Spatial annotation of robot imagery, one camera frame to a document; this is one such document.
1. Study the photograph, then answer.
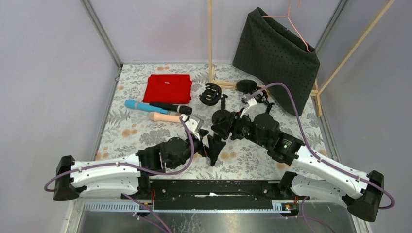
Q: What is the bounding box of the dark grey dotted cloth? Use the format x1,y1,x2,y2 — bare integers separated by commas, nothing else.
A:
232,7,320,115

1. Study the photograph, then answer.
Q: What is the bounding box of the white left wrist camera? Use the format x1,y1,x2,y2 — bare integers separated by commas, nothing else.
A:
182,115,204,140

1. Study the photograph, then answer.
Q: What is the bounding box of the black tripod shock mount stand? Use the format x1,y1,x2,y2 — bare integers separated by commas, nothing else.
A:
254,90,275,114

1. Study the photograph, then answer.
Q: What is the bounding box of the blue microphone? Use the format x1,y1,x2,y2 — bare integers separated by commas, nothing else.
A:
124,100,169,114

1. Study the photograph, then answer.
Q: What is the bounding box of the wooden rack frame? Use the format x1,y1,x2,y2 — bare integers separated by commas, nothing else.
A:
207,0,394,117

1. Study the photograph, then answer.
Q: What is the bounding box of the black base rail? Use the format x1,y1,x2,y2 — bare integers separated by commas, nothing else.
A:
121,176,303,216

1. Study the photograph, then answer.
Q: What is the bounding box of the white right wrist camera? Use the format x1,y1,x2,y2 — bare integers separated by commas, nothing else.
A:
240,94,258,117

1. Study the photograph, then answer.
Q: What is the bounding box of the peach pink microphone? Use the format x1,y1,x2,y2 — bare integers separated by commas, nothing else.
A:
149,112,188,123

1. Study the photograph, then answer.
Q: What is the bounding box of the black clip microphone stand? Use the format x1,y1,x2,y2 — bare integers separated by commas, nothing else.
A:
235,80,257,94

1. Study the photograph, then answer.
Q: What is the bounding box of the pink wire hanger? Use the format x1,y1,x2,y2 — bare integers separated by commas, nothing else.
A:
262,0,311,53

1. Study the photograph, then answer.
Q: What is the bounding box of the black microphone white ring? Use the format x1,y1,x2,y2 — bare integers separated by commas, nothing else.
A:
149,101,193,116

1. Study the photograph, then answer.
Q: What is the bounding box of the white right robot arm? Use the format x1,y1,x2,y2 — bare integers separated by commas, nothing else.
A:
211,110,384,222

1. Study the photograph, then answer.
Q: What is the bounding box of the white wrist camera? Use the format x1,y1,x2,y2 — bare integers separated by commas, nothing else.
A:
240,94,258,117
182,115,204,140

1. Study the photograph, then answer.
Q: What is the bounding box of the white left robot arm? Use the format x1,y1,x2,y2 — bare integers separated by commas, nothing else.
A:
45,130,226,201

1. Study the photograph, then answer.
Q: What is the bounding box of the black round base stand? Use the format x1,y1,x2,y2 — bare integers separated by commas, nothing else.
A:
212,94,230,124

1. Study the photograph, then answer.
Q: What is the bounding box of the red folded cloth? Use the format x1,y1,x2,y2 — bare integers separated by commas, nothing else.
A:
142,74,192,104

